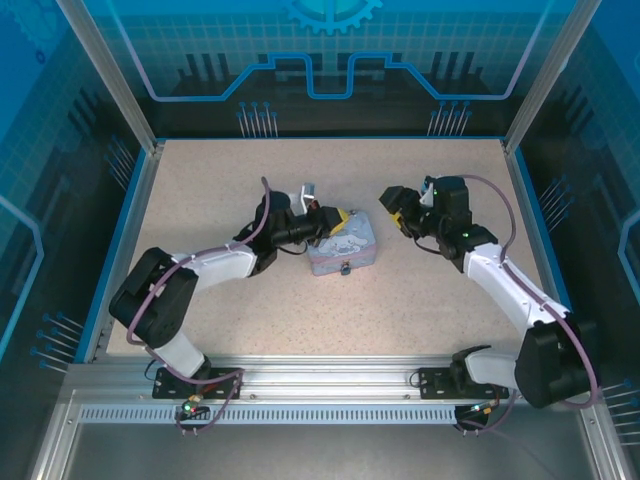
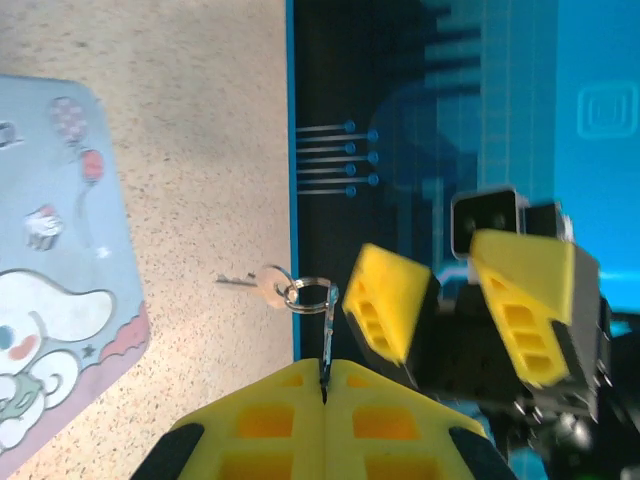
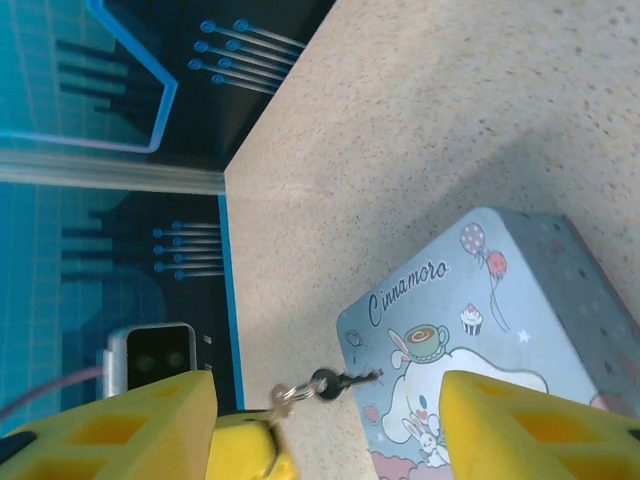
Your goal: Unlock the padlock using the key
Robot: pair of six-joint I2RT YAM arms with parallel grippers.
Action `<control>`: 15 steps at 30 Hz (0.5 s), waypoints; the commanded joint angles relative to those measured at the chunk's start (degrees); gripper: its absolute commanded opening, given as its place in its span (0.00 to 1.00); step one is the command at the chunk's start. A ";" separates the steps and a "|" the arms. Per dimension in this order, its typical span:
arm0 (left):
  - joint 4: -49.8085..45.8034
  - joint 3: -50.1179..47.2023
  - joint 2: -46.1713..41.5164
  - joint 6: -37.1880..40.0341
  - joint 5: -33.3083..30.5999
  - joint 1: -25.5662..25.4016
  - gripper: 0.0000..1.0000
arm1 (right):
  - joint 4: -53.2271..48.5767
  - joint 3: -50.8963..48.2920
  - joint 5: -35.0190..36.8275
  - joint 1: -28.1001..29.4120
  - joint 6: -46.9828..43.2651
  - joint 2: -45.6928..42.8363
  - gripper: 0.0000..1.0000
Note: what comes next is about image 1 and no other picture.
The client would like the slotted grey cable duct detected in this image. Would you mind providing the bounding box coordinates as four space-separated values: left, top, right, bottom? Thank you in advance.
79 405 469 426

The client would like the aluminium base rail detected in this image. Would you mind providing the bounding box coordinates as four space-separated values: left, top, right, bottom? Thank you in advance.
64 355 601 407

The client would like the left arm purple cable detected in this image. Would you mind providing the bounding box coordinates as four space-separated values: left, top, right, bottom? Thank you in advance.
124 175 274 437

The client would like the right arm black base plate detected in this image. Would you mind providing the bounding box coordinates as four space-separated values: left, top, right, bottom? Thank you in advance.
416 367 511 401

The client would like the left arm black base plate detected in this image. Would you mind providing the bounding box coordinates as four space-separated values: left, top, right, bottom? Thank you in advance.
152 367 245 401

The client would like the aluminium side rail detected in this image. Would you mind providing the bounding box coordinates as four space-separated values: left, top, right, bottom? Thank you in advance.
82 141 166 364
501 141 577 364

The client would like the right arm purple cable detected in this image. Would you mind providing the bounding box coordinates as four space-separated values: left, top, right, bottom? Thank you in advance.
457 173 601 435

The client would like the grey metal shelf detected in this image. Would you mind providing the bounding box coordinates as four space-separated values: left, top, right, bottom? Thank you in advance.
27 387 626 480

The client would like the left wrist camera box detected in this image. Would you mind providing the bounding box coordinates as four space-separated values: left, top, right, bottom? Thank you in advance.
298 182 321 214

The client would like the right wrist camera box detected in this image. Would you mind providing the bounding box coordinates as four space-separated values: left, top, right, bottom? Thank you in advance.
418 175 437 209

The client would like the pastel cartoon tin box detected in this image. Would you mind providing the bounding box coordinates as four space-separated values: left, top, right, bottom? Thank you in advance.
305 209 378 278

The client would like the aluminium frame post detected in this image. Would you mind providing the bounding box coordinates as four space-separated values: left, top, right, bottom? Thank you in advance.
502 0 609 154
54 0 166 154

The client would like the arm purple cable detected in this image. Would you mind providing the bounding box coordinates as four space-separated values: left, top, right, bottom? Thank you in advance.
124 175 274 437
457 173 601 435

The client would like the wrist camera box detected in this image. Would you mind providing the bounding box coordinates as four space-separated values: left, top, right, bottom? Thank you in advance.
418 175 437 209
298 182 321 214

